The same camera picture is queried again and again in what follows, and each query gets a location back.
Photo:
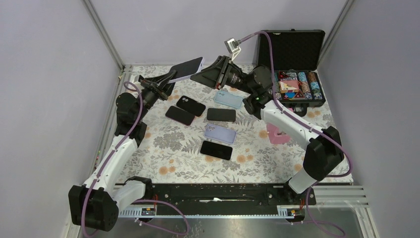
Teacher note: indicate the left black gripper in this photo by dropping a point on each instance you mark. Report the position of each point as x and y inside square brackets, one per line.
[160, 86]

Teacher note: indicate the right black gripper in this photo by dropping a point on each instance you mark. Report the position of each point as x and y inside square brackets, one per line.
[209, 77]

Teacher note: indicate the light blue phone case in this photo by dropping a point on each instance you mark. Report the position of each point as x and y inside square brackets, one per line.
[228, 99]

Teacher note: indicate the black phone case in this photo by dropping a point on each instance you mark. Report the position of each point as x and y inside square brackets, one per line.
[190, 105]

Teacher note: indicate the lilac phone case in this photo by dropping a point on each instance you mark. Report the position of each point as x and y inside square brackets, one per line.
[220, 134]

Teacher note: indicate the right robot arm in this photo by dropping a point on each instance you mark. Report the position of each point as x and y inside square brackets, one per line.
[322, 145]

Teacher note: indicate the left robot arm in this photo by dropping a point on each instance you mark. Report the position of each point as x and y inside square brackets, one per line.
[95, 205]

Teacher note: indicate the black poker chip case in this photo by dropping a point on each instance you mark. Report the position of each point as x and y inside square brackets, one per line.
[294, 54]

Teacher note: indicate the floral tablecloth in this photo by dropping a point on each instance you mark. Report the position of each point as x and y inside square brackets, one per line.
[170, 151]

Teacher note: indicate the playing cards deck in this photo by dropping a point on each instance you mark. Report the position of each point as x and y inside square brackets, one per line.
[289, 86]

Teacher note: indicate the pink box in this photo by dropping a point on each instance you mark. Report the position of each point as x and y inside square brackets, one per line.
[276, 136]

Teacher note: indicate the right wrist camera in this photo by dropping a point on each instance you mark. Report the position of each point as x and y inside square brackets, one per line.
[233, 48]

